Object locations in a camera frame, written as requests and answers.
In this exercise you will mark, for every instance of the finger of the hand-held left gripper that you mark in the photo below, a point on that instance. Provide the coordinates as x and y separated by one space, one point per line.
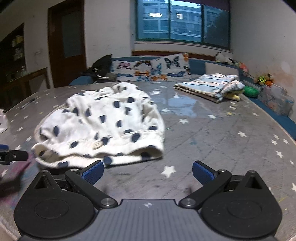
16 155

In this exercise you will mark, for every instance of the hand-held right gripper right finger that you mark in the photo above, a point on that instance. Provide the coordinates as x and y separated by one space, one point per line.
202 172

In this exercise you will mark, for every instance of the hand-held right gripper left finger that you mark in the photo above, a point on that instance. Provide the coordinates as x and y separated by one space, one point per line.
93 172

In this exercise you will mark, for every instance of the white polka-dot pants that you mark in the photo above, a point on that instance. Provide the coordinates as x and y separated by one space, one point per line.
104 111

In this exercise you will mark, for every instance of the grey star-print table cover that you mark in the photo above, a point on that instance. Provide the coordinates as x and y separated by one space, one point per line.
208 143

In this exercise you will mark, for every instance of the white cardboard box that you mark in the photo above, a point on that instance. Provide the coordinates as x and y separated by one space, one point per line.
2 122

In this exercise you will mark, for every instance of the black pen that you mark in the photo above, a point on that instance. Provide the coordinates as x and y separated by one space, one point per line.
29 102

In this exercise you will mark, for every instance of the yellow soft toy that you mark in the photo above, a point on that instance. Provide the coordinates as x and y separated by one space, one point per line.
233 96

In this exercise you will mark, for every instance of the dark wooden side table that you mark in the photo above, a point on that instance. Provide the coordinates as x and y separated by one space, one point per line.
34 75

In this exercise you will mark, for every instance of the striped folded cloth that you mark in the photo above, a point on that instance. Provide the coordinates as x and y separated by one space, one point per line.
212 83

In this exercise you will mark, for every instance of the green ball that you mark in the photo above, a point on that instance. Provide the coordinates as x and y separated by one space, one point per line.
251 91

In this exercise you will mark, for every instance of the clear plastic storage box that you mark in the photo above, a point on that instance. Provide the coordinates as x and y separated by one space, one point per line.
275 99

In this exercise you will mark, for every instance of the blue sofa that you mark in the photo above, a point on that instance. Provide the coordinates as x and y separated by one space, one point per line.
198 67

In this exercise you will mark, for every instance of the grey sofa cushion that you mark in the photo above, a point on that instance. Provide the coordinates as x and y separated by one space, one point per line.
219 68

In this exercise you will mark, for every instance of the black jacket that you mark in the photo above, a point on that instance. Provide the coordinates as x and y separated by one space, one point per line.
101 64

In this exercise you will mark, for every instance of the dark wooden shelf cabinet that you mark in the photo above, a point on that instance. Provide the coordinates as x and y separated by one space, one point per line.
4 46

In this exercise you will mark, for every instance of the colourful plush toy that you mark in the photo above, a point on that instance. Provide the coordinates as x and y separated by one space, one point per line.
264 80

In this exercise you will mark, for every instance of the panda plush toy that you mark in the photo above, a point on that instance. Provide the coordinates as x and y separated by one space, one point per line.
220 56

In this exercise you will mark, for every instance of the brown wooden door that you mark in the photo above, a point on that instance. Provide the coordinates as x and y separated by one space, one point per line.
67 34

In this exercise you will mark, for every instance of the green-framed window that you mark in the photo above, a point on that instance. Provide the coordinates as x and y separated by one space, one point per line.
185 20

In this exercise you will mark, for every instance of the white wall socket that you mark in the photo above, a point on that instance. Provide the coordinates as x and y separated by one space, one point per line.
38 52

